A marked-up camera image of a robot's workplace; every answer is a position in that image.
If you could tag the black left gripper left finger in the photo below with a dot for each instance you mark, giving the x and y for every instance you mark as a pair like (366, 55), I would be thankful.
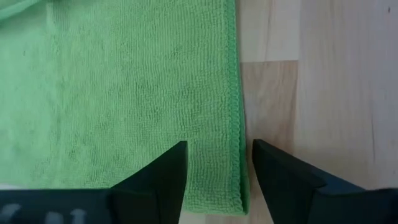
(146, 202)

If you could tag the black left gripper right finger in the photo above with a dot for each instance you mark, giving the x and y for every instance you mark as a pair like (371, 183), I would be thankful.
(295, 196)

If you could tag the green microfiber towel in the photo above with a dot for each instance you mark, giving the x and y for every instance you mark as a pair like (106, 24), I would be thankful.
(124, 93)

